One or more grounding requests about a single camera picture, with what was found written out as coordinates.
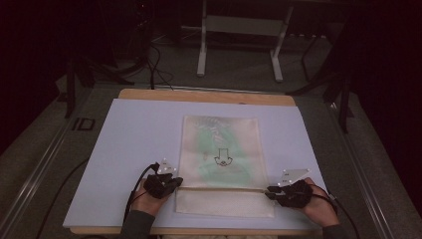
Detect person's right hand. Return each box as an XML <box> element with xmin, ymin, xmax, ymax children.
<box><xmin>298</xmin><ymin>176</ymin><xmax>340</xmax><ymax>229</ymax></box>

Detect hand-held gripper cable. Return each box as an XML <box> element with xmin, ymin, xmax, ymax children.
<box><xmin>311</xmin><ymin>183</ymin><xmax>362</xmax><ymax>239</ymax></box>
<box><xmin>122</xmin><ymin>161</ymin><xmax>161</xmax><ymax>224</ymax></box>

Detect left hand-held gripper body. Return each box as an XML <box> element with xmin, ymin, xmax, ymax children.
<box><xmin>142</xmin><ymin>156</ymin><xmax>178</xmax><ymax>200</ymax></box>

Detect black cable beside table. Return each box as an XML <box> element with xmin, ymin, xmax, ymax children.
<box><xmin>35</xmin><ymin>157</ymin><xmax>90</xmax><ymax>239</ymax></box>

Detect light blue mat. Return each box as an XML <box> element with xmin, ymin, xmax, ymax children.
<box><xmin>62</xmin><ymin>98</ymin><xmax>332</xmax><ymax>231</ymax></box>

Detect green item inside bag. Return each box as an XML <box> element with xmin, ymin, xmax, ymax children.
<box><xmin>193</xmin><ymin>125</ymin><xmax>255</xmax><ymax>185</ymax></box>

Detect white metal stand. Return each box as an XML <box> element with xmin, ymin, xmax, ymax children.
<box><xmin>196</xmin><ymin>0</ymin><xmax>296</xmax><ymax>84</ymax></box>

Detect black stand with angled legs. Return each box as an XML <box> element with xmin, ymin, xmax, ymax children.
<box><xmin>286</xmin><ymin>64</ymin><xmax>355</xmax><ymax>134</ymax></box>
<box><xmin>64</xmin><ymin>53</ymin><xmax>136</xmax><ymax>120</ymax></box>

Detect black floor cables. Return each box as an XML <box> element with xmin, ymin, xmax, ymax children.
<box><xmin>144</xmin><ymin>42</ymin><xmax>175</xmax><ymax>92</ymax></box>

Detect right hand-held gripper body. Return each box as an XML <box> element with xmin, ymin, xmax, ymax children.
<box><xmin>274</xmin><ymin>167</ymin><xmax>314</xmax><ymax>209</ymax></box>

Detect right hand-held gripper cable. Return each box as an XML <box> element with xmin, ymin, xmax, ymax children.
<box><xmin>311</xmin><ymin>183</ymin><xmax>362</xmax><ymax>239</ymax></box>

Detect wooden table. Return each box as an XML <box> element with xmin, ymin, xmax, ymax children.
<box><xmin>69</xmin><ymin>88</ymin><xmax>324</xmax><ymax>237</ymax></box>

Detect person's left hand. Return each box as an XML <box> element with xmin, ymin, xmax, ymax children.
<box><xmin>130</xmin><ymin>178</ymin><xmax>172</xmax><ymax>217</ymax></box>

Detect left hand-held gripper cable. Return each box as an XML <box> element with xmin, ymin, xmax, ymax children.
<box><xmin>122</xmin><ymin>161</ymin><xmax>161</xmax><ymax>224</ymax></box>

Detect metal floor rail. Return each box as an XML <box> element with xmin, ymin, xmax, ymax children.
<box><xmin>0</xmin><ymin>120</ymin><xmax>74</xmax><ymax>239</ymax></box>
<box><xmin>327</xmin><ymin>102</ymin><xmax>396</xmax><ymax>239</ymax></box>

